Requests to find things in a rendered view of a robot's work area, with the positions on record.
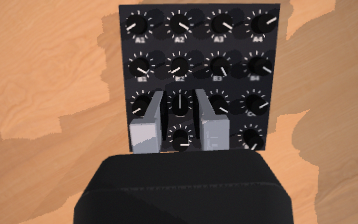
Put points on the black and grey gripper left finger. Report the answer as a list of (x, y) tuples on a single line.
[(148, 132)]

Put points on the black knob box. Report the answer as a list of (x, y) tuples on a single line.
[(162, 57)]

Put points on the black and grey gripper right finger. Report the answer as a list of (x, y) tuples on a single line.
[(211, 129)]

